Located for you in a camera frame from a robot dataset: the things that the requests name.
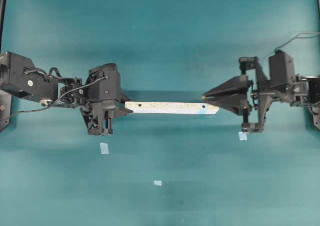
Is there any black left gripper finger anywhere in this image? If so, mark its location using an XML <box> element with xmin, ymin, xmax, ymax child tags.
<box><xmin>112</xmin><ymin>103</ymin><xmax>133</xmax><ymax>117</ymax></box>
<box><xmin>120</xmin><ymin>90</ymin><xmax>130</xmax><ymax>102</ymax></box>

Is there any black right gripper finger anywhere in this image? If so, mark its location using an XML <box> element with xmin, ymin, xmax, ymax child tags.
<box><xmin>202</xmin><ymin>94</ymin><xmax>250</xmax><ymax>116</ymax></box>
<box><xmin>202</xmin><ymin>75</ymin><xmax>249</xmax><ymax>98</ymax></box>

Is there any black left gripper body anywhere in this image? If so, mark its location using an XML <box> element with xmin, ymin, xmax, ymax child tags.
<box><xmin>80</xmin><ymin>63</ymin><xmax>122</xmax><ymax>135</ymax></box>

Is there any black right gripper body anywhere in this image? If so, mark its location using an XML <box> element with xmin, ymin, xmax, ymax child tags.
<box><xmin>239</xmin><ymin>50</ymin><xmax>296</xmax><ymax>133</ymax></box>

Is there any white wooden board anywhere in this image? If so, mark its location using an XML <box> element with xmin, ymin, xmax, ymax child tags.
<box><xmin>125</xmin><ymin>101</ymin><xmax>219</xmax><ymax>115</ymax></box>

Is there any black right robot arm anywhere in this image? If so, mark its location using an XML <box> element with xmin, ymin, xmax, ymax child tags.
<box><xmin>202</xmin><ymin>50</ymin><xmax>320</xmax><ymax>133</ymax></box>

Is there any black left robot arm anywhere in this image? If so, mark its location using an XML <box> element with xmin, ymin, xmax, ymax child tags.
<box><xmin>0</xmin><ymin>52</ymin><xmax>132</xmax><ymax>136</ymax></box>

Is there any blue tape patch right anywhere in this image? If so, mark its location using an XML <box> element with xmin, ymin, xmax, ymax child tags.
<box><xmin>238</xmin><ymin>131</ymin><xmax>248</xmax><ymax>141</ymax></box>

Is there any blue tape patch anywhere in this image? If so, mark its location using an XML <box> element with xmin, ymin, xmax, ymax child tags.
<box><xmin>100</xmin><ymin>143</ymin><xmax>110</xmax><ymax>154</ymax></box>
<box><xmin>238</xmin><ymin>131</ymin><xmax>248</xmax><ymax>141</ymax></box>
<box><xmin>153</xmin><ymin>180</ymin><xmax>163</xmax><ymax>186</ymax></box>

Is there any blue tape patch left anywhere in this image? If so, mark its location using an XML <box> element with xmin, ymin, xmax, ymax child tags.
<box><xmin>100</xmin><ymin>143</ymin><xmax>110</xmax><ymax>154</ymax></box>

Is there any blue tape patch centre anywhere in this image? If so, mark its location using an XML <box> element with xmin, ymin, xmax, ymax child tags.
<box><xmin>153</xmin><ymin>180</ymin><xmax>163</xmax><ymax>186</ymax></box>

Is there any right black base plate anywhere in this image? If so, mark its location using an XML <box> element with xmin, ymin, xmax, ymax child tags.
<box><xmin>311</xmin><ymin>107</ymin><xmax>320</xmax><ymax>130</ymax></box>

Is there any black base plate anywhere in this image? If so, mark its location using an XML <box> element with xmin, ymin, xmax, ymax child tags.
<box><xmin>311</xmin><ymin>107</ymin><xmax>320</xmax><ymax>130</ymax></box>
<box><xmin>0</xmin><ymin>90</ymin><xmax>12</xmax><ymax>132</ymax></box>

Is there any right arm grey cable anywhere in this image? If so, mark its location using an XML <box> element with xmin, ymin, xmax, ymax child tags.
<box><xmin>274</xmin><ymin>31</ymin><xmax>320</xmax><ymax>53</ymax></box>

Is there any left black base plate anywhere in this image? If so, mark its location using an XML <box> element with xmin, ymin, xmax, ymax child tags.
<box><xmin>0</xmin><ymin>90</ymin><xmax>12</xmax><ymax>132</ymax></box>

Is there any black frame post left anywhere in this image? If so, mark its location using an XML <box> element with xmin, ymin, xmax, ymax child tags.
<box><xmin>0</xmin><ymin>0</ymin><xmax>7</xmax><ymax>47</ymax></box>

